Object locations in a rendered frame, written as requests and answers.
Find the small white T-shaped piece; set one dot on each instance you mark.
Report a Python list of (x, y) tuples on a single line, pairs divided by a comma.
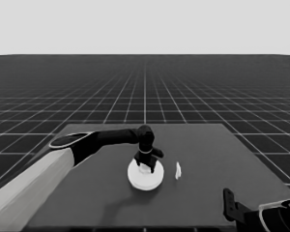
[(178, 173)]

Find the large thick white disc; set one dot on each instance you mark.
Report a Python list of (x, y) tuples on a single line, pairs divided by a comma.
[(145, 182)]

